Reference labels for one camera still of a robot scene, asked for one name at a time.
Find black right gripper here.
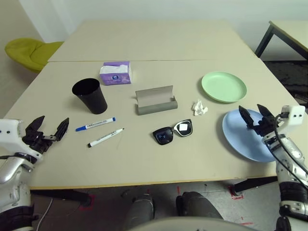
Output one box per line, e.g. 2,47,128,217
238,103,282,143

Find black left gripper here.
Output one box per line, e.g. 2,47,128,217
23,115,70,157

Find blue plate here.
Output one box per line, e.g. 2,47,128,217
221,109,277,162

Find white tissue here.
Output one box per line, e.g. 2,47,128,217
191,99,209,116

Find white marker with black tip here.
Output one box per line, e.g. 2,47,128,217
87,128,125,148

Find black sunglasses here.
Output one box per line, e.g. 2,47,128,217
152,119,193,146

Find grey glasses case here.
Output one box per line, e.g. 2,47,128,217
134,85,178,116

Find white marker with blue cap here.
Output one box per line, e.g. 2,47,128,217
75,116,116,132

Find black plastic cup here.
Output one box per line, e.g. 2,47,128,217
71,77,108,115

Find black table base bar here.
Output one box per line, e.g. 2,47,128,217
30,189,92,207
232,175,279,193

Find yellow-green chair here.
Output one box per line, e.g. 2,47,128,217
4,38,64,74

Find purple tissue box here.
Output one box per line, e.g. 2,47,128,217
99,61,133,86

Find beige side table black legs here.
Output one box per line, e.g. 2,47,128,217
255,20,308,58

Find grey right robot leg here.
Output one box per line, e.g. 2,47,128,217
175,191,224,221

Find grey robot leg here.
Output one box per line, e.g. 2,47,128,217
124,190,156,231
175,191,224,221

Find grey left robot leg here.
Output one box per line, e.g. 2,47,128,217
124,190,156,231

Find grey robot torso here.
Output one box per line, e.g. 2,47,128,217
129,215,263,231

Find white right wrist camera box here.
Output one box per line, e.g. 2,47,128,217
281,104,303,126

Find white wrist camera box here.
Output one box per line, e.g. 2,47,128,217
0,118,43,164
281,104,303,126

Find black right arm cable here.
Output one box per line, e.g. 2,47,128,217
274,113,308,176

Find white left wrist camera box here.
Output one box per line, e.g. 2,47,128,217
0,118,43,164

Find thin white floor cable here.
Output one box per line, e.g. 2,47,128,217
38,197,53,231

